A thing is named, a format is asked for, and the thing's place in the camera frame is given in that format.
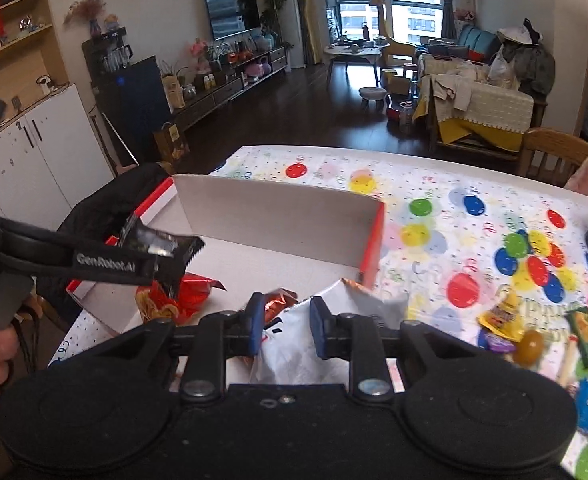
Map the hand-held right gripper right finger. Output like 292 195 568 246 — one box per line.
309 296 485 406

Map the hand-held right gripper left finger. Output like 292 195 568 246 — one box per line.
81 292 267 406

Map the white snack packet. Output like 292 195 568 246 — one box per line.
251 277 410 386

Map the black snack packet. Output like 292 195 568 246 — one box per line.
118 210 206 302

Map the red chips packet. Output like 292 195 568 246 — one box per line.
134 272 227 325

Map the red and white cardboard box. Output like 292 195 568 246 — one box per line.
66 174 386 336

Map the green snack packet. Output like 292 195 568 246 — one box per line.
565 307 588 368

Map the copper foil snack packet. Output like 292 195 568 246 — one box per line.
261 287 301 326

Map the black jacket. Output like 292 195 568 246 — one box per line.
36 162 172 331

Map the white cabinet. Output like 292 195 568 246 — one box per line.
0 82 115 231

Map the brown gift bag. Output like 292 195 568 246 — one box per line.
153 122 191 163

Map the black water dispenser cabinet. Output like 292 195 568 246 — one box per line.
81 30 172 161

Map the balloon print tablecloth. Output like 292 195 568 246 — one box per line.
49 145 588 480

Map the yellow purple candy packet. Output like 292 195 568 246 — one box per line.
476 292 525 356

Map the beige paper bag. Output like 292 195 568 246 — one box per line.
161 72 187 110

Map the long television cabinet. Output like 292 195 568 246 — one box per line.
171 46 291 131

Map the amber jelly snack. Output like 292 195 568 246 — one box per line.
513 329 546 367

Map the vase of dried flowers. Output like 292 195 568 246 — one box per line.
63 0 107 38

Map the small round stool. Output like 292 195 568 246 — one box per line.
358 86 389 111

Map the beige sausage stick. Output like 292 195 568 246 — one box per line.
556 342 580 388

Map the round coffee table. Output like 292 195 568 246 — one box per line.
323 40 390 88

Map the flat screen television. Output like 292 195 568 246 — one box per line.
203 0 261 42

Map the sofa with cream cover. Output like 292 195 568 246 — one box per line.
416 25 550 161

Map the yellow giraffe chair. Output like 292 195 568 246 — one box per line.
369 0 417 68

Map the wooden chair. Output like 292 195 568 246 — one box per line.
518 127 588 188

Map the white standing air conditioner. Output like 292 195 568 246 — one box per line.
274 0 306 71

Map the potted green plant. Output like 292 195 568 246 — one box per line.
260 0 287 36

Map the olive curtain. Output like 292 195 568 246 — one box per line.
294 0 325 65

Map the pile of dark clothes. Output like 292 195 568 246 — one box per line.
496 19 556 97

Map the wooden wall shelf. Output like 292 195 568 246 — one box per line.
0 0 70 111

